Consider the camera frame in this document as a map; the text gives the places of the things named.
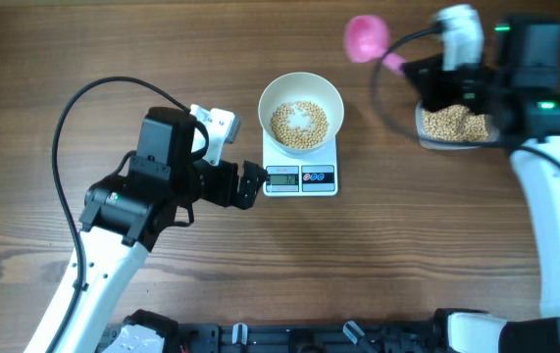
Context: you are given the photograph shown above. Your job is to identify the pink plastic measuring scoop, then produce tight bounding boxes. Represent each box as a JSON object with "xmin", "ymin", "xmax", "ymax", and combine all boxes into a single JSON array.
[{"xmin": 343, "ymin": 15, "xmax": 406, "ymax": 76}]

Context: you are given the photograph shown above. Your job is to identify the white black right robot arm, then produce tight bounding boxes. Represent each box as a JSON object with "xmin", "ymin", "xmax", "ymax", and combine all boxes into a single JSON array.
[{"xmin": 402, "ymin": 5, "xmax": 560, "ymax": 352}]

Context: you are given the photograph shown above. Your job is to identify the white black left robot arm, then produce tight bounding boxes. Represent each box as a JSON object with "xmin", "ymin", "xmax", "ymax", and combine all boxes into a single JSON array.
[{"xmin": 26, "ymin": 105, "xmax": 267, "ymax": 352}]

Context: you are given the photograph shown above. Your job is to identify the white digital kitchen scale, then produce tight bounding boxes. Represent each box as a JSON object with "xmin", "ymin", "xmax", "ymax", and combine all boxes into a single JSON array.
[{"xmin": 263, "ymin": 133, "xmax": 339, "ymax": 197}]

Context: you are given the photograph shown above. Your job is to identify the soybeans in white bowl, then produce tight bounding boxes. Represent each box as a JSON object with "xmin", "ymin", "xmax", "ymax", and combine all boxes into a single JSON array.
[{"xmin": 271, "ymin": 100, "xmax": 330, "ymax": 149}]

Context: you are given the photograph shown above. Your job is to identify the white bowl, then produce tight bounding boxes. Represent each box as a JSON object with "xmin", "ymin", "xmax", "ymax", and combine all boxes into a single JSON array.
[{"xmin": 258, "ymin": 72, "xmax": 344, "ymax": 155}]

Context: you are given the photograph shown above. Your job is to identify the pile of soybeans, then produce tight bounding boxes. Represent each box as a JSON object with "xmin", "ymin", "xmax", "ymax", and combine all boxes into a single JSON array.
[{"xmin": 422, "ymin": 105, "xmax": 489, "ymax": 142}]

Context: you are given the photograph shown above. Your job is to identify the clear plastic bean container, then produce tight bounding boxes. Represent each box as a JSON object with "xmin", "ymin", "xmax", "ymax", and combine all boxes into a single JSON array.
[{"xmin": 416, "ymin": 103, "xmax": 499, "ymax": 150}]

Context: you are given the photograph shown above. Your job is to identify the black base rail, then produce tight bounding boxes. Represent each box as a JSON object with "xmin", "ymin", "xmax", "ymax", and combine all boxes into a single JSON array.
[{"xmin": 97, "ymin": 321, "xmax": 447, "ymax": 353}]

